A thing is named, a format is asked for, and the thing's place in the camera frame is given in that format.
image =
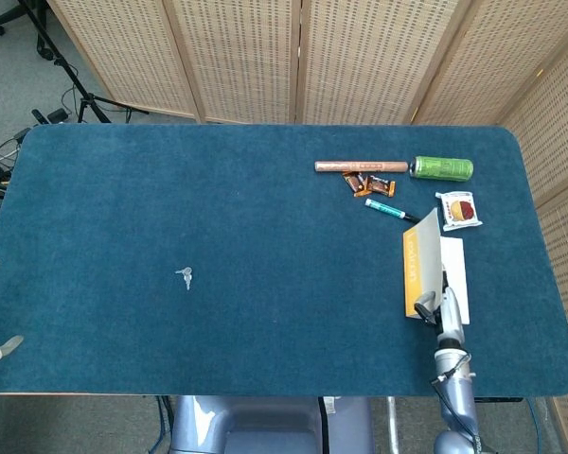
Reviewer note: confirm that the black power adapter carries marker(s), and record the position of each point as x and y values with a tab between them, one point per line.
56	115

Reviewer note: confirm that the teal white marker pen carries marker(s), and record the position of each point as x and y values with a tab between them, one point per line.
385	209

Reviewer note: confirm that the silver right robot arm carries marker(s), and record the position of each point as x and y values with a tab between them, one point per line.
456	392

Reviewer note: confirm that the black office chair base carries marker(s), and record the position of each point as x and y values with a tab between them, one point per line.
5	19

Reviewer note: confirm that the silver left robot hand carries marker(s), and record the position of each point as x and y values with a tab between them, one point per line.
7	346

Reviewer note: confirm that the woven bamboo folding screen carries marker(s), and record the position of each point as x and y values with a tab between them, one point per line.
241	57

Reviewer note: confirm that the metal table leg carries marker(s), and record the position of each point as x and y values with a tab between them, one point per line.
393	425

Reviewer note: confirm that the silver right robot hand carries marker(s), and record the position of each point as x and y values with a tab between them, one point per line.
449	312

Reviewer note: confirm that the blue velvet table cover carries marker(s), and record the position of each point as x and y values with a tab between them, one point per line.
241	284

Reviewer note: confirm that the brown cardboard tube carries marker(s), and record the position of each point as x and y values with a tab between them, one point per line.
360	166

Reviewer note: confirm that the white snack cake packet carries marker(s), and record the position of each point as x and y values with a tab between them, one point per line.
459	210

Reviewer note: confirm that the green drink can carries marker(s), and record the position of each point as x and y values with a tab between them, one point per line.
442	169

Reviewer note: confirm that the yellow book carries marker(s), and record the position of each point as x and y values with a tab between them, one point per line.
426	255

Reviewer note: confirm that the blue grey robot torso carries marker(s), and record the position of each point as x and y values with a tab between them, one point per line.
265	425

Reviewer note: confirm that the small silver key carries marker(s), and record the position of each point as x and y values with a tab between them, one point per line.
185	271
188	281

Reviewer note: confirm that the brown orange candy wrapper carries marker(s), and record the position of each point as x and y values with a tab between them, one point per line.
381	186
356	184

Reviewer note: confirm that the black tripod stand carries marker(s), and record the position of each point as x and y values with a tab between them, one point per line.
57	59

